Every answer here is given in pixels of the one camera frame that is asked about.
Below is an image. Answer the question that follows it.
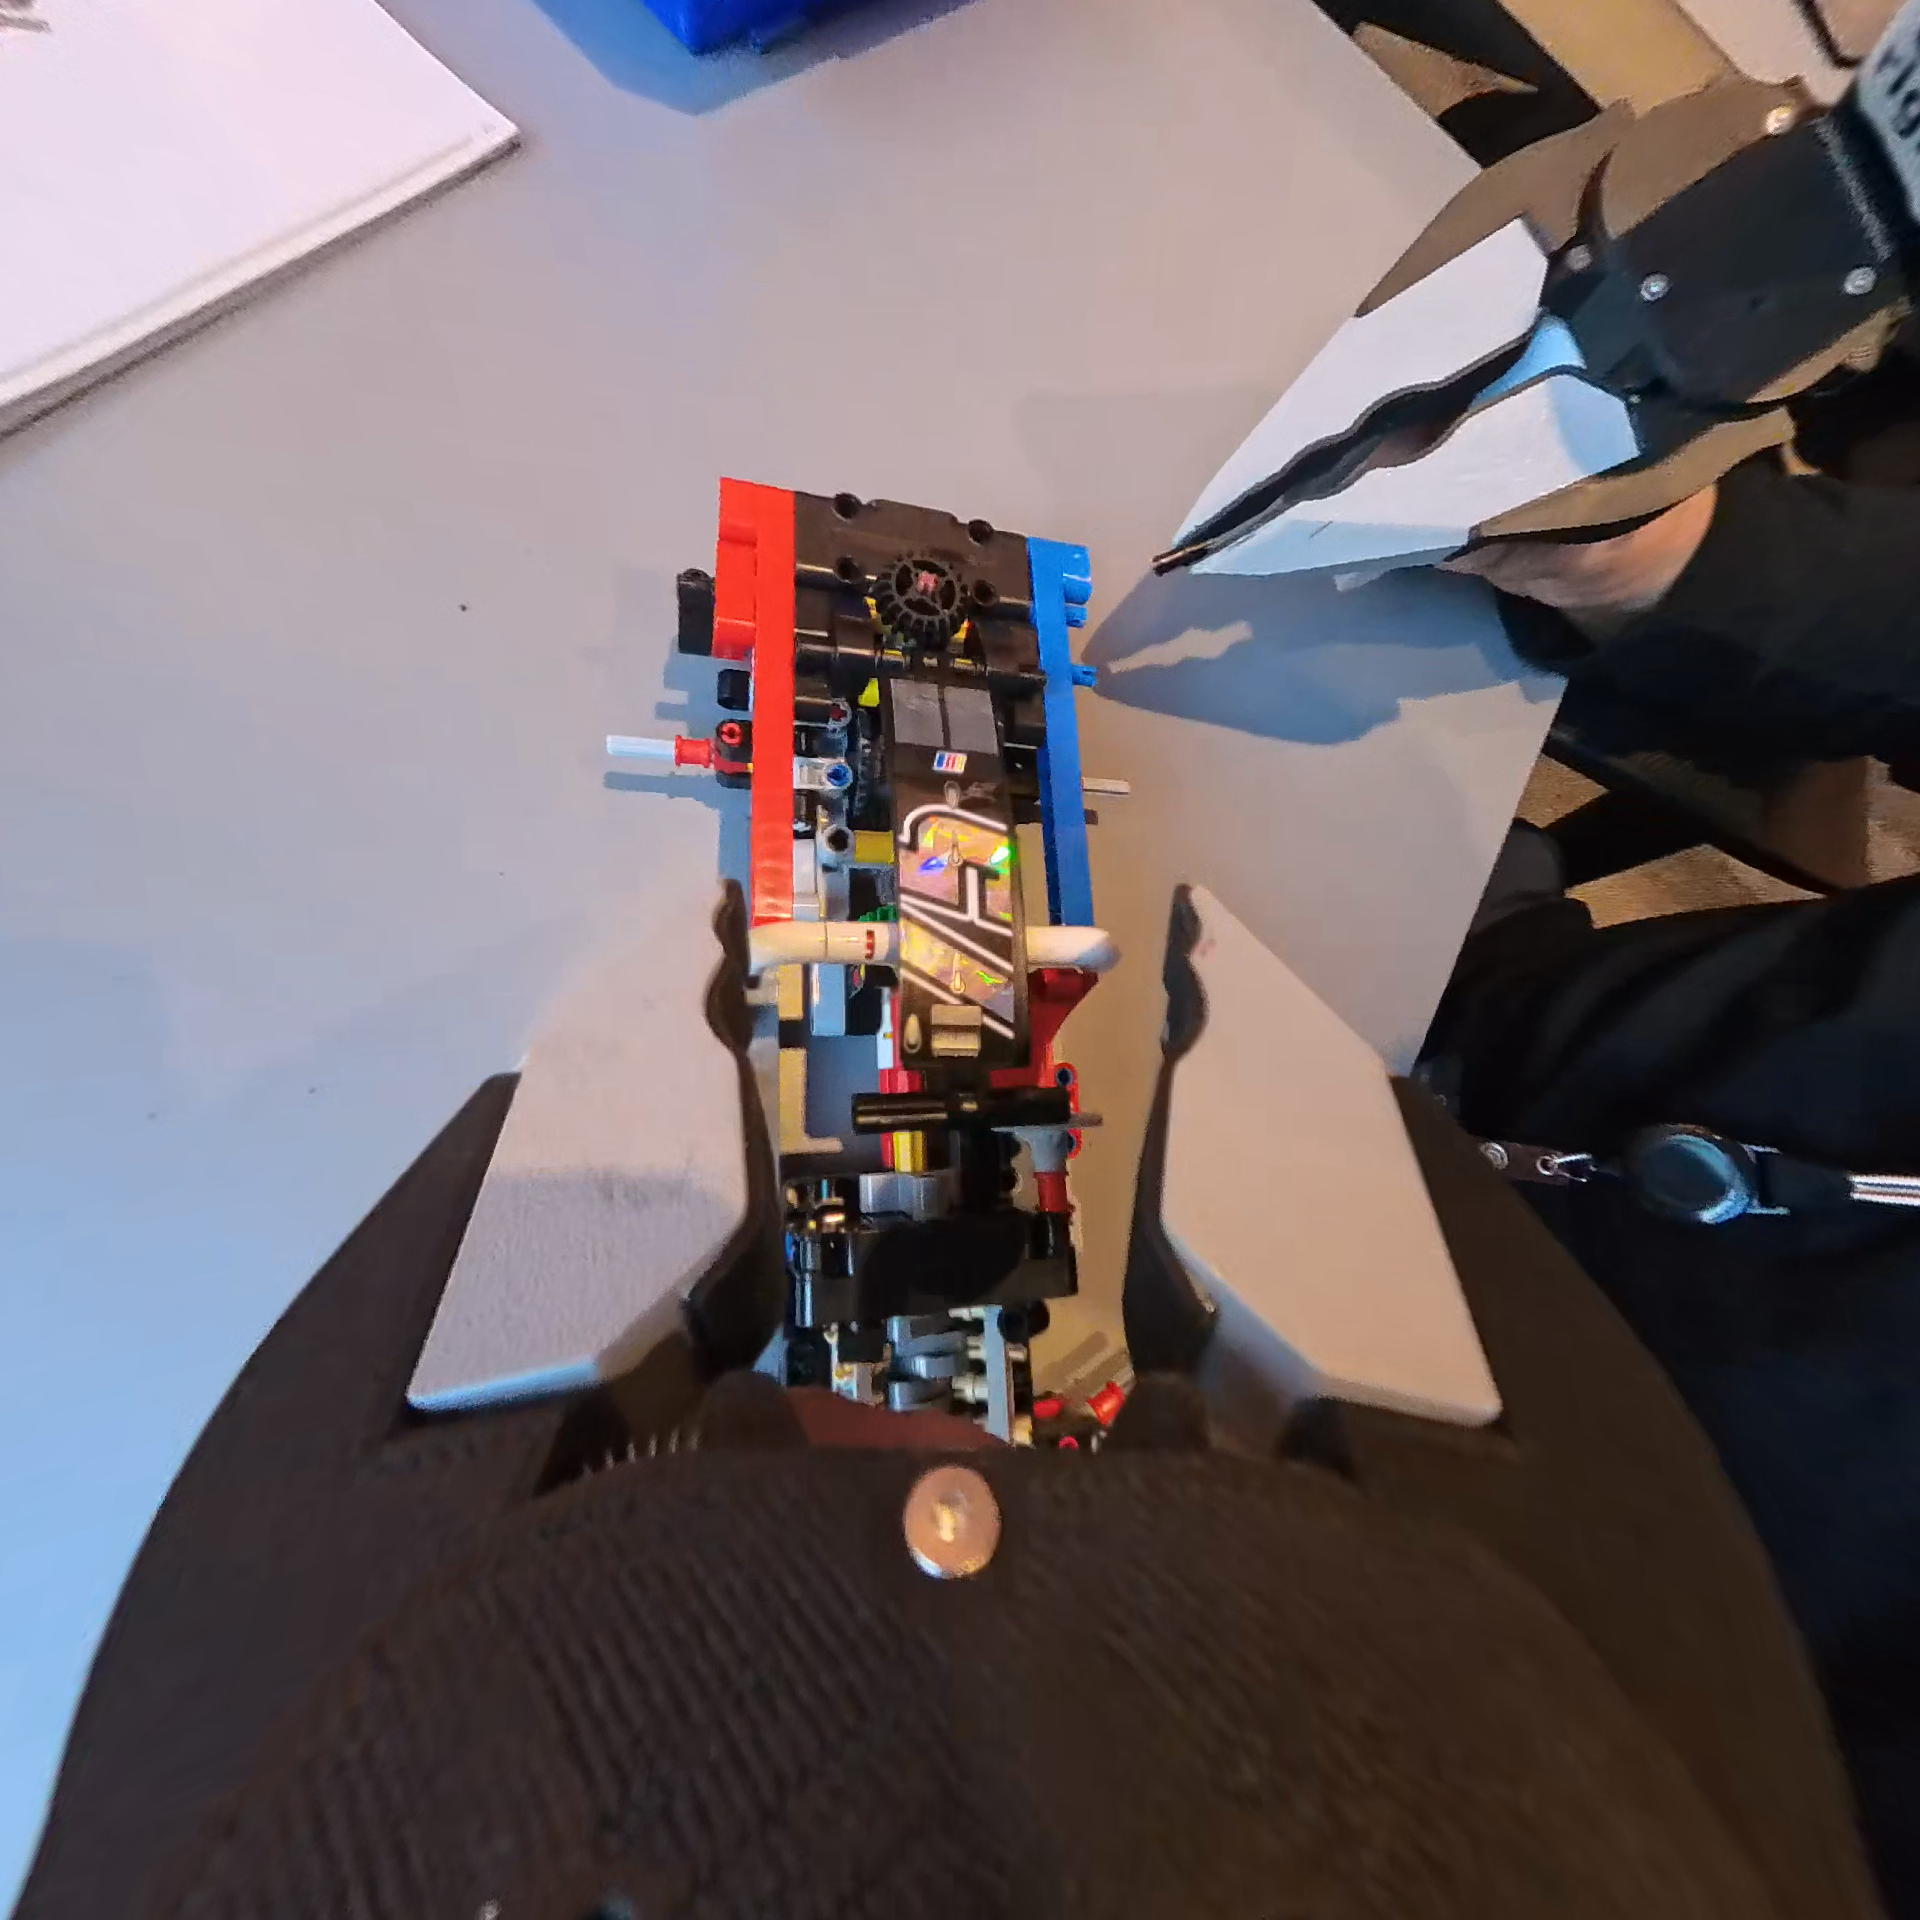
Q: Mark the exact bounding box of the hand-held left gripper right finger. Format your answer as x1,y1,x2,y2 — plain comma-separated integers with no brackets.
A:
1121,882,1506,1464

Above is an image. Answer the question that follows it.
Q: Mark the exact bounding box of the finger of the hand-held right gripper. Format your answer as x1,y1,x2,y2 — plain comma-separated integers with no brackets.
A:
1191,319,1649,591
1170,218,1560,564

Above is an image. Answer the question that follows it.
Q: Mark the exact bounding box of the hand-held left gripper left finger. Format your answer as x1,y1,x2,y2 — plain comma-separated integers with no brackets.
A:
405,875,791,1414

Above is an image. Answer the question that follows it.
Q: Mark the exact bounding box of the toy brick car model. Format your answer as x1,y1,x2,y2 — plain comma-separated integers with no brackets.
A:
604,475,1139,1455

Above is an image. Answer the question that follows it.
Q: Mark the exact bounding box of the blue storage bin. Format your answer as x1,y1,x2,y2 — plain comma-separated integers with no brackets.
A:
534,0,983,58

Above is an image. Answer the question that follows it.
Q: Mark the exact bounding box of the instruction booklet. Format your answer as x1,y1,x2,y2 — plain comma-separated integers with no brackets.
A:
0,0,523,441

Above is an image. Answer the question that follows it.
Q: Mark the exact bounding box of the person's right forearm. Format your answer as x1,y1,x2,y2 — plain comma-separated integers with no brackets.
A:
1502,350,1920,903

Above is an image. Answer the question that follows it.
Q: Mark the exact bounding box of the grey desk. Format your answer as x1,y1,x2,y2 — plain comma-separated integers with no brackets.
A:
0,0,1573,1861

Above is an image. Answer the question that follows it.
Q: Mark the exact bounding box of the person's right hand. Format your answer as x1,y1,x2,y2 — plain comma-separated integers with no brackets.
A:
1448,478,1724,639

